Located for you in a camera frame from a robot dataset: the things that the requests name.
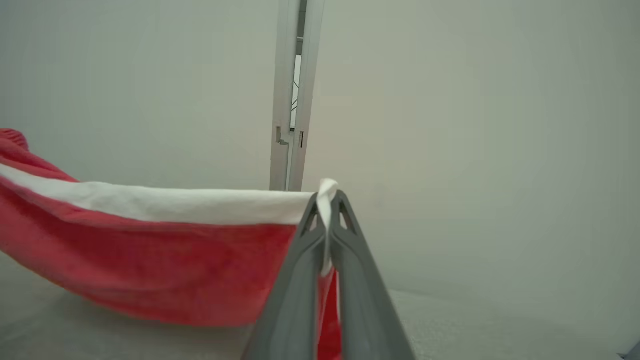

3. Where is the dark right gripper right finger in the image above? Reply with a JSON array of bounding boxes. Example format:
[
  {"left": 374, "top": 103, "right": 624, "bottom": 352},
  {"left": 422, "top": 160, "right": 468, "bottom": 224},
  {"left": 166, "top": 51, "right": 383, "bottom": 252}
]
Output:
[{"left": 330, "top": 189, "right": 417, "bottom": 360}]

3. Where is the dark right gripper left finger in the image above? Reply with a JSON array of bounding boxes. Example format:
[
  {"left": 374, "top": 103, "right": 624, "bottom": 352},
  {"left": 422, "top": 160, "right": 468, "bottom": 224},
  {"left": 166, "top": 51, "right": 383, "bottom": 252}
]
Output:
[{"left": 242, "top": 192, "right": 331, "bottom": 360}]

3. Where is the red white-sleeved jersey shirt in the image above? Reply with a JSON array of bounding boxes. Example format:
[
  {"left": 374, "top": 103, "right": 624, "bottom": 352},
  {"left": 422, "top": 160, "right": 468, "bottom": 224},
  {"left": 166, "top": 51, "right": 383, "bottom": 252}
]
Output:
[{"left": 0, "top": 128, "right": 346, "bottom": 360}]

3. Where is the grey fabric sofa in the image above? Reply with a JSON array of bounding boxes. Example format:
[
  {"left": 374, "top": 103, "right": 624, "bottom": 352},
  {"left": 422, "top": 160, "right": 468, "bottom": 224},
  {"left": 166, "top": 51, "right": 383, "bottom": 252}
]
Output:
[{"left": 0, "top": 250, "right": 640, "bottom": 360}]

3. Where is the grey metal frame post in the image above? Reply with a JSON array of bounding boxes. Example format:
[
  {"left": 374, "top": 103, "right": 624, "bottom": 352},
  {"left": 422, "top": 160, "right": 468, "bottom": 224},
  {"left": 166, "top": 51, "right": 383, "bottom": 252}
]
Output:
[{"left": 270, "top": 0, "right": 326, "bottom": 193}]

